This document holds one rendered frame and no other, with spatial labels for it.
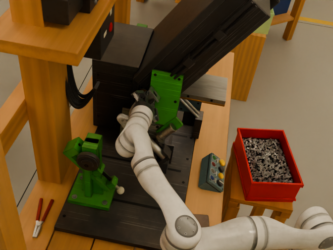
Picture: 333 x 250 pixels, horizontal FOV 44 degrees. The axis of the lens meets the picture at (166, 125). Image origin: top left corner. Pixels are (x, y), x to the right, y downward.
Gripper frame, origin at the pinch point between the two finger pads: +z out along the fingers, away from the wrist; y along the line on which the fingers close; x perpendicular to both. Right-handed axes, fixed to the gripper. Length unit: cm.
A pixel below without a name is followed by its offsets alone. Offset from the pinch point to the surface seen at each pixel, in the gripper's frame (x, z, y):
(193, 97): -8.9, 15.0, -13.3
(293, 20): -58, 293, -87
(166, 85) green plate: -7.3, 3.0, 0.0
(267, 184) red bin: -17, 1, -55
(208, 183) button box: -0.6, -6.1, -38.3
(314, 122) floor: -32, 178, -137
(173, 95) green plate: -6.9, 3.0, -4.8
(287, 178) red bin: -23, 11, -63
